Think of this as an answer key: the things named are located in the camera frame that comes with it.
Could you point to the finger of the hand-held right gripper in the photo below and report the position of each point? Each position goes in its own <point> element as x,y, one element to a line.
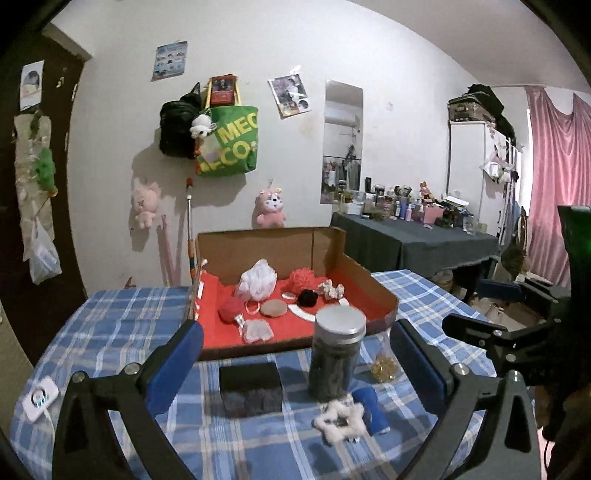
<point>475,326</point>
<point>503,290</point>

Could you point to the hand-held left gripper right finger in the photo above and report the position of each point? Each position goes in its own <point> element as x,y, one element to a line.
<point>415,360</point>

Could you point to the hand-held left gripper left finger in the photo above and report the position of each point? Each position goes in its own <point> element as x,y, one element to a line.
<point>178,364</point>

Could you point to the red knitted plush toy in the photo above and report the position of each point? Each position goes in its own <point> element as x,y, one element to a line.
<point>231,308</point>

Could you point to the white fuzzy star scrunchie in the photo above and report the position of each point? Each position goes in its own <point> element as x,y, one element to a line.
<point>323,421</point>

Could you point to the beige round pad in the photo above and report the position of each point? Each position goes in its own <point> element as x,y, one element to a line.
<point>273,308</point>

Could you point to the cardboard box with red lining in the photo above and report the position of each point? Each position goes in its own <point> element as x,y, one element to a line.
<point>258,249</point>

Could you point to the bag of gold beads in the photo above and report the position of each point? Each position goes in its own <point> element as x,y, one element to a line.
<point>383,367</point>

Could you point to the blue thread spool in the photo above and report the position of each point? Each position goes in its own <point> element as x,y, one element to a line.
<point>369,406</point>

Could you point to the blue plaid blanket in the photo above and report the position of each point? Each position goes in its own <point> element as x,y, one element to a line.
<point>115,323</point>

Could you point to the silver hair clip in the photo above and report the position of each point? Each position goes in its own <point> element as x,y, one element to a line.
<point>240,321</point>

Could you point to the colourful printed box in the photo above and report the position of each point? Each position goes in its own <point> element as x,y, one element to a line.
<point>251,387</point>

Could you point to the clear jar with dark contents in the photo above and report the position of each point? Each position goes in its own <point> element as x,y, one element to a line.
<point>332,364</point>

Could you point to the table with dark cloth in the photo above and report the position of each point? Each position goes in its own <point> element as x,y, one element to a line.
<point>415,249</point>

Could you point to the beige scrunchie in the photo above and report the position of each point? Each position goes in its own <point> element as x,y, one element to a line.
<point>331,290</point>

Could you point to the white mesh bath pouf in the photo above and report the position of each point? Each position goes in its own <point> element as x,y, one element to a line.
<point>256,281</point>

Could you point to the pink curtain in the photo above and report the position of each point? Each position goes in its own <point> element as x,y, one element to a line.
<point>554,184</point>

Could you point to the white curved headband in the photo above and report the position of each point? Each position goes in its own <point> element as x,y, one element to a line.
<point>302,314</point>

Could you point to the black pom pom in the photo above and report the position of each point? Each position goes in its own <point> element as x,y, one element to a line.
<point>306,298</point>

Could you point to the white oval pad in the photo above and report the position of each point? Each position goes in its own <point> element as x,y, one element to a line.
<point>288,296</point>

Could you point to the white wardrobe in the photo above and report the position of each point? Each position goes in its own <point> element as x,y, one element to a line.
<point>466,166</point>

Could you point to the orange white mop pole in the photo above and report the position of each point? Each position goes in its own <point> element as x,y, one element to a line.
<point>190,230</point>

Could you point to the orange pom pom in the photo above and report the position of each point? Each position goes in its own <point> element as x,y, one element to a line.
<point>302,279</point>

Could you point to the white charger device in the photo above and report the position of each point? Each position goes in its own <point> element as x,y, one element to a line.
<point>40,398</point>

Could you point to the pale pink plush toy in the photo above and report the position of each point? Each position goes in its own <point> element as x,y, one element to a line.
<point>145,203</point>

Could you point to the hanging clear plastic bag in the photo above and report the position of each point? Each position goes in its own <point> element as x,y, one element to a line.
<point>44,258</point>

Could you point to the bright pink plush toy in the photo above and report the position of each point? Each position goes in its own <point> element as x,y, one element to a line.
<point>269,207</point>

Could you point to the dark wooden door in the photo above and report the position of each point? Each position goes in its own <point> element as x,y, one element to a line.
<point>9,286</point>

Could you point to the suitcase on wardrobe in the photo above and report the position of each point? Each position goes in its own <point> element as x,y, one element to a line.
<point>471,104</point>

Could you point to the green tote bag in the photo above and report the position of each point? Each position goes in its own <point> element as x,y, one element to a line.
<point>231,143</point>

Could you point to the hanging fabric organizer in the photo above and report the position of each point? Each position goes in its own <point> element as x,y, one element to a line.
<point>25,184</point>

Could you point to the green plush toy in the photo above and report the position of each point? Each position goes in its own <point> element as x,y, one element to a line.
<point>45,168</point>

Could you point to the black backpack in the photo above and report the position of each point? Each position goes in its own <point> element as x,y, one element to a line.
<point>175,124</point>

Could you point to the white panda plush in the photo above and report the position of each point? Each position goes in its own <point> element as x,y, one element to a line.
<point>202,125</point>

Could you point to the photo on door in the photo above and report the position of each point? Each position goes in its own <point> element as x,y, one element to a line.
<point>31,85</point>

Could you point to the wall mirror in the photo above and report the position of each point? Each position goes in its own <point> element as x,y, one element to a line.
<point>341,138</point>

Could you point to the photo wall poster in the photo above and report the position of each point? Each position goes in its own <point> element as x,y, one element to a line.
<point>288,94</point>

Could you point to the blue wall poster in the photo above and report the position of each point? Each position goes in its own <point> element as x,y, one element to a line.
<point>169,61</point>

